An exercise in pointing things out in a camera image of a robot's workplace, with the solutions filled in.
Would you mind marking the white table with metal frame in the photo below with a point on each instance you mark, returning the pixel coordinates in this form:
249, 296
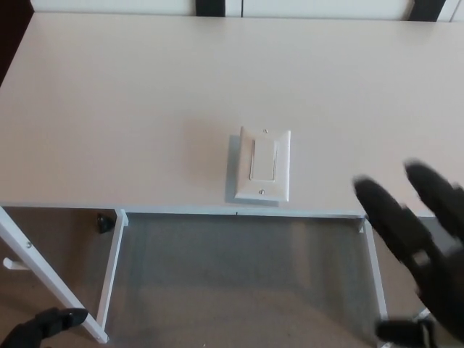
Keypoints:
127, 108

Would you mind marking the white cabinet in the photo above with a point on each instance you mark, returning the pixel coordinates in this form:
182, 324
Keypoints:
127, 5

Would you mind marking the grey switch mounting base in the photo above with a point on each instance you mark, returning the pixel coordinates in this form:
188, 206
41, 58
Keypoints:
231, 174

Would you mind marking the white rocker light switch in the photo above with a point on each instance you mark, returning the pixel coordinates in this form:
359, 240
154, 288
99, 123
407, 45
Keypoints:
264, 163

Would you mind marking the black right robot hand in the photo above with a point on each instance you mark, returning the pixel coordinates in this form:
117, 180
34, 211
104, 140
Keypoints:
446, 282

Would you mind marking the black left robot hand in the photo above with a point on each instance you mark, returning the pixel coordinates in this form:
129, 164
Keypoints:
40, 326

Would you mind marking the white peg hook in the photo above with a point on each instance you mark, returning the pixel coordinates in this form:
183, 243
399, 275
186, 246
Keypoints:
13, 263

